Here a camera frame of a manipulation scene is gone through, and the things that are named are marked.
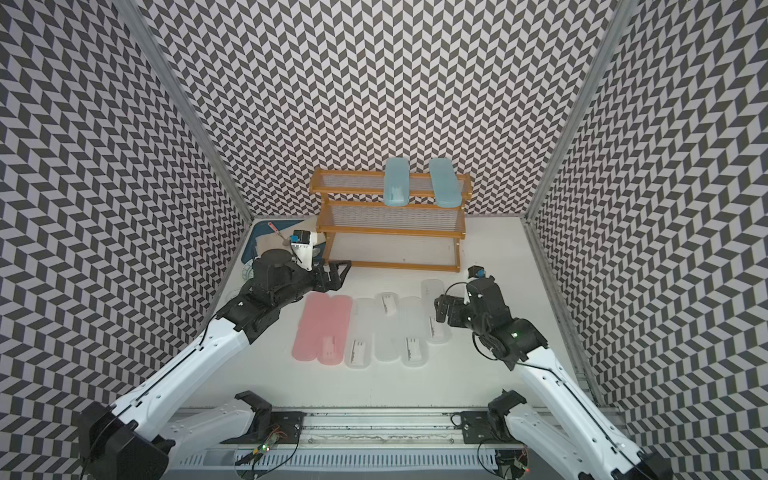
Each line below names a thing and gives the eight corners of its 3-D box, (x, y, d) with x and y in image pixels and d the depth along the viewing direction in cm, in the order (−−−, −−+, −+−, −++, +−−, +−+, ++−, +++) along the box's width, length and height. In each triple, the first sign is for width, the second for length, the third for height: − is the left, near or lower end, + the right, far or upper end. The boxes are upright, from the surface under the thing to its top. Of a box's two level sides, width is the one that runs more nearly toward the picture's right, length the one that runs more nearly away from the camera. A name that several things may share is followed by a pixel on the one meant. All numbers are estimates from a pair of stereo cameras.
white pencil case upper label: (372, 361, 86) (371, 358, 84) (375, 296, 100) (375, 292, 98) (401, 361, 86) (401, 358, 84) (401, 296, 100) (401, 292, 98)
